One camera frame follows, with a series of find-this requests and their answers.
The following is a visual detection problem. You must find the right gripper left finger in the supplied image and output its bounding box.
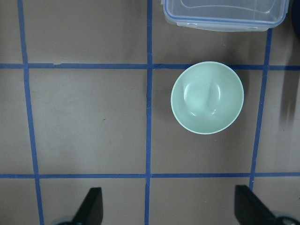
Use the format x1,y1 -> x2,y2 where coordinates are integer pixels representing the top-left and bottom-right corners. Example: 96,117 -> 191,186
72,187 -> 103,225

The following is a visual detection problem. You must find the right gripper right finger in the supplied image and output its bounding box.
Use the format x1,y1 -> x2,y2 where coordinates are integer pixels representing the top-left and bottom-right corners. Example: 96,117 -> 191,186
234,185 -> 277,225

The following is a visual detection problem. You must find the green bowl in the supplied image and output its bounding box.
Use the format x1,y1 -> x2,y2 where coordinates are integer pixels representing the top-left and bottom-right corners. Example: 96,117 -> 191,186
170,61 -> 244,135

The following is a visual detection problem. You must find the clear plastic food container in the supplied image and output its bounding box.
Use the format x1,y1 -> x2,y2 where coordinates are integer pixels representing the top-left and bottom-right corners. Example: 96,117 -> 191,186
161,0 -> 289,32

